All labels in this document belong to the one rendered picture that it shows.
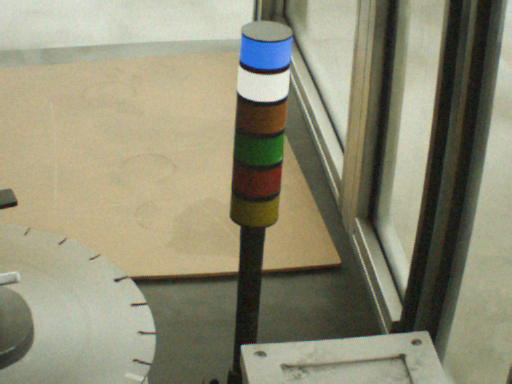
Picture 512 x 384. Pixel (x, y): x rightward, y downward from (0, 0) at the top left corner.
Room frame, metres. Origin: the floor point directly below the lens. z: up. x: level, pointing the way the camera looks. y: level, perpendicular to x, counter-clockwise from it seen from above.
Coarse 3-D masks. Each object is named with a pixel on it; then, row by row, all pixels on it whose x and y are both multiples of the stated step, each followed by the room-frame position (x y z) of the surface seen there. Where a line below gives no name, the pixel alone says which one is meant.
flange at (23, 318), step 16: (0, 288) 0.78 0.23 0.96; (0, 304) 0.75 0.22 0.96; (16, 304) 0.76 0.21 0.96; (0, 320) 0.73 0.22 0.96; (16, 320) 0.73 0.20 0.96; (32, 320) 0.74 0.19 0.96; (0, 336) 0.71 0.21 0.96; (16, 336) 0.71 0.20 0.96; (0, 352) 0.69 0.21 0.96; (16, 352) 0.70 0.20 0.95
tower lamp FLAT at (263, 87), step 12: (240, 72) 0.91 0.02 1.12; (252, 72) 0.90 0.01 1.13; (264, 72) 0.90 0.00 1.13; (276, 72) 0.90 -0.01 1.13; (288, 72) 0.91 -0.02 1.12; (240, 84) 0.91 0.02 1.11; (252, 84) 0.90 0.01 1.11; (264, 84) 0.90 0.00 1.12; (276, 84) 0.90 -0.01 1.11; (240, 96) 0.90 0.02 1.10; (252, 96) 0.90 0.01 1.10; (264, 96) 0.90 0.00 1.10; (276, 96) 0.90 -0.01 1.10
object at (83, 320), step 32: (0, 224) 0.89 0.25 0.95; (0, 256) 0.84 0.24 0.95; (32, 256) 0.84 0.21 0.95; (64, 256) 0.85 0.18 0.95; (96, 256) 0.86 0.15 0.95; (32, 288) 0.79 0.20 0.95; (64, 288) 0.80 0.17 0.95; (96, 288) 0.81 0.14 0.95; (128, 288) 0.81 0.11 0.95; (64, 320) 0.75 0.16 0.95; (96, 320) 0.76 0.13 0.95; (128, 320) 0.76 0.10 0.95; (32, 352) 0.70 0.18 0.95; (64, 352) 0.71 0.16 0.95; (96, 352) 0.71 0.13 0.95; (128, 352) 0.72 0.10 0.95
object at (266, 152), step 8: (240, 136) 0.90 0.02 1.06; (248, 136) 0.90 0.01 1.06; (256, 136) 0.90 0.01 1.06; (264, 136) 0.90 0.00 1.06; (272, 136) 0.90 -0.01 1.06; (280, 136) 0.91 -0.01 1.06; (240, 144) 0.90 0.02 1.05; (248, 144) 0.90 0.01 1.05; (256, 144) 0.90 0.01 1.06; (264, 144) 0.90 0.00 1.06; (272, 144) 0.90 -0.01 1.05; (280, 144) 0.91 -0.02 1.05; (232, 152) 0.92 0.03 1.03; (240, 152) 0.90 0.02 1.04; (248, 152) 0.90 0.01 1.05; (256, 152) 0.89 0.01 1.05; (264, 152) 0.90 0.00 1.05; (272, 152) 0.90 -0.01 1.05; (280, 152) 0.91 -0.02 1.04; (240, 160) 0.90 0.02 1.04; (248, 160) 0.90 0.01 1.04; (256, 160) 0.90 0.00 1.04; (264, 160) 0.90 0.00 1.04; (272, 160) 0.90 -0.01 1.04; (280, 160) 0.91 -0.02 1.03
